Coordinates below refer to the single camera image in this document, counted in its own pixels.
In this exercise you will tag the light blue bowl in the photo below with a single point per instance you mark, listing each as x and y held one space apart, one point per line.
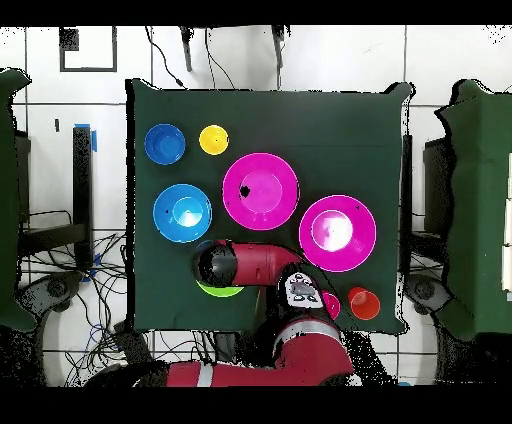
182 213

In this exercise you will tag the large pink bowl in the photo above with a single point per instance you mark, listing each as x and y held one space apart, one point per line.
352 252
276 208

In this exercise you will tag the black stand leg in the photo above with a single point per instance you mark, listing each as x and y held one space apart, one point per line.
186 48
278 44

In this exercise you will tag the green bowl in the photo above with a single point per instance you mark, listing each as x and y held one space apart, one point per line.
220 291

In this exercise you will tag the red cup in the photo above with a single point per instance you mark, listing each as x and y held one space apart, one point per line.
332 306

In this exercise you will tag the dark green table cloth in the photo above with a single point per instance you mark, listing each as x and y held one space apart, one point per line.
8 200
320 132
476 200

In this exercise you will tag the small dark blue bowl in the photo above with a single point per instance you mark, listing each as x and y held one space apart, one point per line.
164 144

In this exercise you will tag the orange cup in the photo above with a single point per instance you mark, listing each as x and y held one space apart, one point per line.
364 304

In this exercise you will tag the black metal stand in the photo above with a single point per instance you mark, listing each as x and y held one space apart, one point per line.
82 192

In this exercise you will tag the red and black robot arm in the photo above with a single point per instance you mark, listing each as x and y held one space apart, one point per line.
260 264

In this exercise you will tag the yellow cup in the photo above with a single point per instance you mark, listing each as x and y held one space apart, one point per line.
214 139

